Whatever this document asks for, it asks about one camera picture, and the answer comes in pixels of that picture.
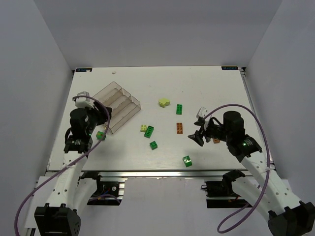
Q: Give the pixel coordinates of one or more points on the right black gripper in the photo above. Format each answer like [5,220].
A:
[203,132]

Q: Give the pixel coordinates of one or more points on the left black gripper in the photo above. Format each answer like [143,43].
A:
[99,114]

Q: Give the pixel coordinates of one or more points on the green lego with printed face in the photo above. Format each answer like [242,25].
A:
[100,135]

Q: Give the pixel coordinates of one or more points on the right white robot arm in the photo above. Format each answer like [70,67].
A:
[284,212]

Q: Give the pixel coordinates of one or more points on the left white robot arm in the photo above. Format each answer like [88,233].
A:
[60,214]

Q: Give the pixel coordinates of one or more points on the orange 2x4 lego plate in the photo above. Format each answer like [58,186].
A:
[179,128]

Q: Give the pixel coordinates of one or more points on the green 2x4 lego plate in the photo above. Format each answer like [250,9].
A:
[179,109]

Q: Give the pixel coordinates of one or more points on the clear compartment organizer tray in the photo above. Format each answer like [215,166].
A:
[124,105]

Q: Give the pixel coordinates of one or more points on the green lego with eyes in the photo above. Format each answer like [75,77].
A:
[187,161]

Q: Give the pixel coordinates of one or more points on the light yellow-green curved lego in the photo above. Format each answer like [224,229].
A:
[164,102]

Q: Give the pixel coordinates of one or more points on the green 2x2 lego brick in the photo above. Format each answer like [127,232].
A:
[153,145]

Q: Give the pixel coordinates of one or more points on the light yellow 2x2 lego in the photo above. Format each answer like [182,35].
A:
[143,128]

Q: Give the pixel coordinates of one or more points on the upturned green 2x4 lego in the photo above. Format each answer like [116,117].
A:
[149,131]

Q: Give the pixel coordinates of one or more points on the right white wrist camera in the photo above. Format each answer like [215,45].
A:
[202,113]

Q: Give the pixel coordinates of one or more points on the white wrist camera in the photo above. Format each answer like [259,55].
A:
[202,113]
[83,102]

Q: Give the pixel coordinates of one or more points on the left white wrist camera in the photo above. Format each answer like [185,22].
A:
[83,102]

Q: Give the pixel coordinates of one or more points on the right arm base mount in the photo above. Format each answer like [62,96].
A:
[220,194]

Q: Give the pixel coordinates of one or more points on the aluminium table edge rail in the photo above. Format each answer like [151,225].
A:
[243,75]

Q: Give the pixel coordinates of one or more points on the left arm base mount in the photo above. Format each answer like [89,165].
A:
[107,191]

